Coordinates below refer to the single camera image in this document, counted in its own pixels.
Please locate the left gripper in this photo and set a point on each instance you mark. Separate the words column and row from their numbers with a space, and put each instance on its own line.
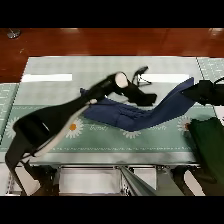
column 138, row 95

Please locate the blue garment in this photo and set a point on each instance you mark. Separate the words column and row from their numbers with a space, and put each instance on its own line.
column 133, row 118

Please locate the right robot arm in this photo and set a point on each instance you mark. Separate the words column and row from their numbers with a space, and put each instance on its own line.
column 204, row 91

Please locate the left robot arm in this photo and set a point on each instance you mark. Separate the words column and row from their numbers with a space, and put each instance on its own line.
column 50, row 120

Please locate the dark green garment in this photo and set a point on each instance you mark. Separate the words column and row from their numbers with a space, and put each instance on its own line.
column 209, row 143

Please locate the silver frame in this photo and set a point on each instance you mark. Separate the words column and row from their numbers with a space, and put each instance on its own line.
column 135, row 184

